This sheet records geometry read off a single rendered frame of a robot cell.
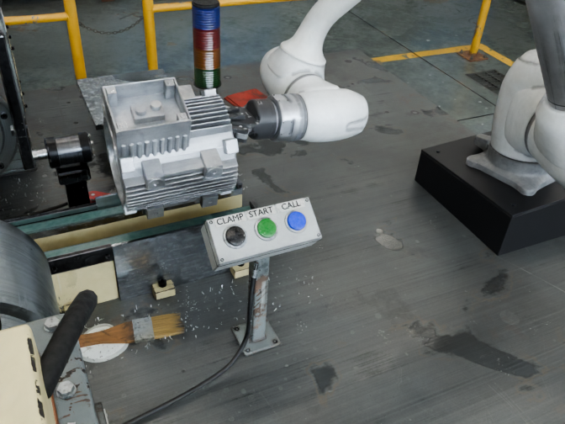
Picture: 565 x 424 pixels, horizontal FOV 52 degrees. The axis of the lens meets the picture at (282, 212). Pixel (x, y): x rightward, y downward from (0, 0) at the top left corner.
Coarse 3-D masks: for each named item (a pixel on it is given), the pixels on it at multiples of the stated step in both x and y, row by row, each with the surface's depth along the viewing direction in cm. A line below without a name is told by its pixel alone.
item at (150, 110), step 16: (160, 80) 97; (112, 96) 94; (128, 96) 97; (144, 96) 98; (160, 96) 99; (176, 96) 98; (112, 112) 91; (128, 112) 96; (144, 112) 94; (160, 112) 95; (176, 112) 98; (112, 128) 93; (128, 128) 94; (144, 128) 91; (160, 128) 92; (176, 128) 93; (128, 144) 92; (144, 144) 94; (160, 144) 95; (176, 144) 96
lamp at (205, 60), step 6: (198, 54) 128; (204, 54) 127; (210, 54) 128; (216, 54) 129; (198, 60) 129; (204, 60) 128; (210, 60) 128; (216, 60) 129; (198, 66) 130; (204, 66) 129; (210, 66) 129; (216, 66) 130
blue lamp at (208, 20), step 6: (192, 6) 123; (192, 12) 125; (198, 12) 122; (204, 12) 122; (210, 12) 122; (216, 12) 123; (198, 18) 123; (204, 18) 123; (210, 18) 123; (216, 18) 124; (198, 24) 124; (204, 24) 124; (210, 24) 124; (216, 24) 125
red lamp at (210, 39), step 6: (198, 30) 125; (204, 30) 124; (210, 30) 125; (216, 30) 126; (198, 36) 125; (204, 36) 125; (210, 36) 125; (216, 36) 126; (198, 42) 126; (204, 42) 126; (210, 42) 126; (216, 42) 127; (198, 48) 127; (204, 48) 127; (210, 48) 127; (216, 48) 128
